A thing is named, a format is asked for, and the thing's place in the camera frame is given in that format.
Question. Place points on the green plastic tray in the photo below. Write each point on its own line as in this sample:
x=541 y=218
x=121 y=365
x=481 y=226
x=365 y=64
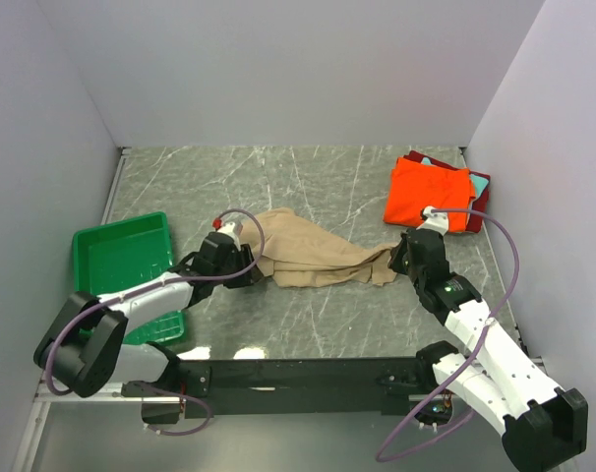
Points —
x=120 y=255

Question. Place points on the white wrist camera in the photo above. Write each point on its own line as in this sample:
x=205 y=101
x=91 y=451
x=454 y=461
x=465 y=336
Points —
x=232 y=229
x=434 y=220

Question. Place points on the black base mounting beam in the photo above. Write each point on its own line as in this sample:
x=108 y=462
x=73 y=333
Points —
x=196 y=389

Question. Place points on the teal folded t shirt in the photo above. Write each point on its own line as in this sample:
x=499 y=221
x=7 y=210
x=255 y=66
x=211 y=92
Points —
x=480 y=183

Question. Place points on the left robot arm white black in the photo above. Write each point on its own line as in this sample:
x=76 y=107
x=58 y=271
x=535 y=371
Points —
x=83 y=349

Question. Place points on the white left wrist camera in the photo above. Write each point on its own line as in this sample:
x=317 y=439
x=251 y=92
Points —
x=232 y=229

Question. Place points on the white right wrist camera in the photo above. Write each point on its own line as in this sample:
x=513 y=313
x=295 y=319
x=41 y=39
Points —
x=434 y=220

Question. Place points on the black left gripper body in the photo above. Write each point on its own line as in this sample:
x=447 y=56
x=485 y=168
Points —
x=239 y=261

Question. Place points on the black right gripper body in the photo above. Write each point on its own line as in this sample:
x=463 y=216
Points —
x=414 y=270

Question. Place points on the dark red folded t shirt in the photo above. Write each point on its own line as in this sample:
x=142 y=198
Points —
x=473 y=222

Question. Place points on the beige t shirt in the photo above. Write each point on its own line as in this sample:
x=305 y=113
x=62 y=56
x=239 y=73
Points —
x=298 y=253

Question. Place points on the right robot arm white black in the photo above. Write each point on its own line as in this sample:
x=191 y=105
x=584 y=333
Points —
x=541 y=424

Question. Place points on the orange folded t shirt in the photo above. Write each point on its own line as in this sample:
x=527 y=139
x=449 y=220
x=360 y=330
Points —
x=414 y=186

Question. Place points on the aluminium frame rail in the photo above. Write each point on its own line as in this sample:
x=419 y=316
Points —
x=43 y=400

